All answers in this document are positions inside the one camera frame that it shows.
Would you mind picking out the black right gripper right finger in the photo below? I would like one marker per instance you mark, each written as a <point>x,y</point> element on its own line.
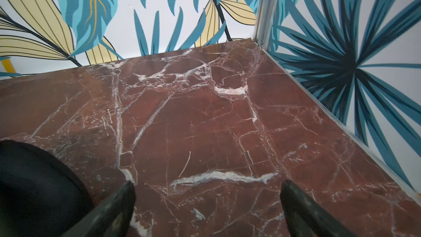
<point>305,218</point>

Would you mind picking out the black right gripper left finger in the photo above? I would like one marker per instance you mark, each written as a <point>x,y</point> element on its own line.
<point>111,218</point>

